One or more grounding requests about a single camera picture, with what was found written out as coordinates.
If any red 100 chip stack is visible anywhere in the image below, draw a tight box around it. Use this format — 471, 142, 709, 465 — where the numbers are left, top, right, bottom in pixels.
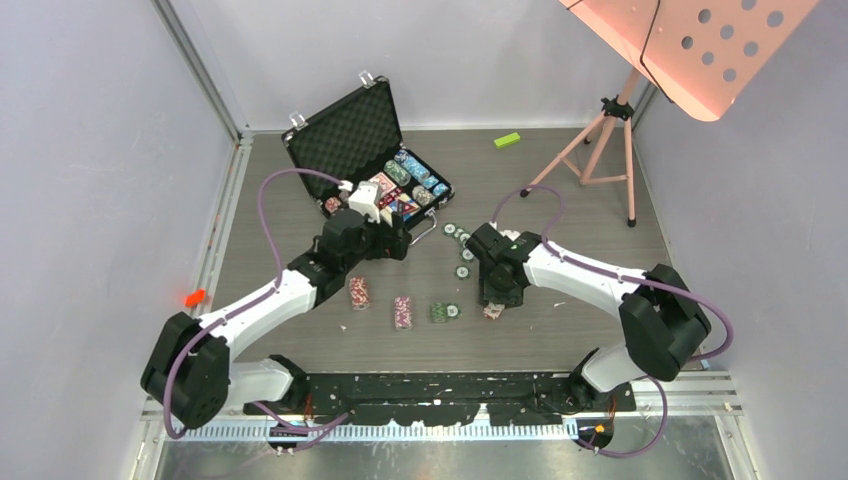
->
482, 303, 505, 320

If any red white chip roll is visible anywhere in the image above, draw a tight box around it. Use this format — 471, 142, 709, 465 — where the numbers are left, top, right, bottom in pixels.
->
349, 276, 370, 311

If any red playing card box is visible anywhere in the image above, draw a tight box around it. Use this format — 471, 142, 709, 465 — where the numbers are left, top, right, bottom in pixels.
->
369, 172, 399, 199

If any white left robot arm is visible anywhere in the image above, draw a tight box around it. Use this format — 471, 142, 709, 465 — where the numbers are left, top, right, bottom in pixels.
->
140, 181, 411, 429

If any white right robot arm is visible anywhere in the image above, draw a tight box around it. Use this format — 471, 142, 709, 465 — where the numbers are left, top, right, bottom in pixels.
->
465, 224, 712, 411

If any black poker set case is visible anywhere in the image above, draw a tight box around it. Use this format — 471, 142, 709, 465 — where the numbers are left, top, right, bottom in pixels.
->
282, 72, 454, 248

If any red chip row in case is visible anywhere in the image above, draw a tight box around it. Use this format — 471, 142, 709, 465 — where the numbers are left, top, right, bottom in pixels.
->
323, 196, 343, 216

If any green 20 chip lone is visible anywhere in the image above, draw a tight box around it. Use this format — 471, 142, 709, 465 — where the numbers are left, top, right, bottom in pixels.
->
454, 265, 471, 279

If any green 20 chip beside stack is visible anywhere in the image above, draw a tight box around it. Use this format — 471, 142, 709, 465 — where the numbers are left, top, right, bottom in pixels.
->
445, 303, 461, 319

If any card deck in case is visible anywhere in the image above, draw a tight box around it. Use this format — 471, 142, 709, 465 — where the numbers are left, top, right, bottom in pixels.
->
381, 194, 421, 223

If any green chip stack lying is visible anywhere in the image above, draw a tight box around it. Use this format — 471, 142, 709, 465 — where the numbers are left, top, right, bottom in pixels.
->
430, 302, 450, 323

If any green chip row in case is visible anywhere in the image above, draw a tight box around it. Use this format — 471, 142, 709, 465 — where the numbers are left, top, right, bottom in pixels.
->
383, 160, 411, 186

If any grey chip row in case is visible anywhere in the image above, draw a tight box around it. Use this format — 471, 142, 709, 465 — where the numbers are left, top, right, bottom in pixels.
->
412, 185, 435, 207

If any blue chip row in case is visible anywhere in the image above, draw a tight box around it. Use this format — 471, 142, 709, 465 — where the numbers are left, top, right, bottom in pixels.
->
392, 149, 452, 198

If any purple white chip roll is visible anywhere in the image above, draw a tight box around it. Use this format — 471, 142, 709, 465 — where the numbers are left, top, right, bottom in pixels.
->
393, 296, 413, 331

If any green block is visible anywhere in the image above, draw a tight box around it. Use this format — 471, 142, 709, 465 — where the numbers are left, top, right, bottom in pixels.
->
493, 132, 521, 149

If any pink tripod stand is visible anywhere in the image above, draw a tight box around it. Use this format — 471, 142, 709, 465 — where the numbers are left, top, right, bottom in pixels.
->
519, 67, 641, 228

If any pink perforated panel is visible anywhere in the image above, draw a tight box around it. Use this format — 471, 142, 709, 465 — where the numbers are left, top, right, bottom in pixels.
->
564, 0, 818, 122

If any orange clip on rail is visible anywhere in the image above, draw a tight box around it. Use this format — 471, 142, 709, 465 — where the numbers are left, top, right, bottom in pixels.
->
184, 289, 206, 309

